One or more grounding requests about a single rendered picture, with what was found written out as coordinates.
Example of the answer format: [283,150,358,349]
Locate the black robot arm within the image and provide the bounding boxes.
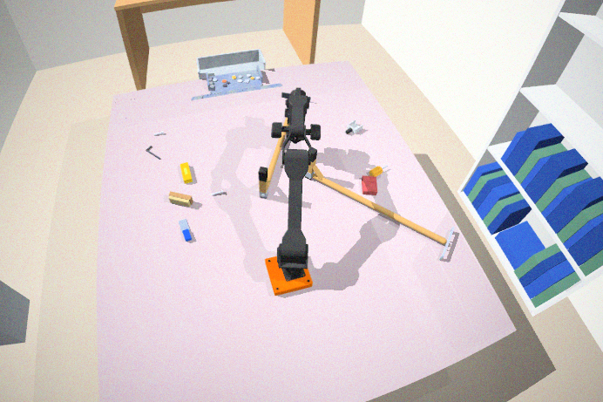
[277,87,311,281]

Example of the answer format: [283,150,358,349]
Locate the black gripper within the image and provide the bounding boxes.
[271,122,321,144]

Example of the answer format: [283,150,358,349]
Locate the long scraper with wooden handle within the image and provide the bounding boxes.
[258,92,290,199]

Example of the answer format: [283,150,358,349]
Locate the red rectangular tile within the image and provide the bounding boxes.
[362,176,377,195]

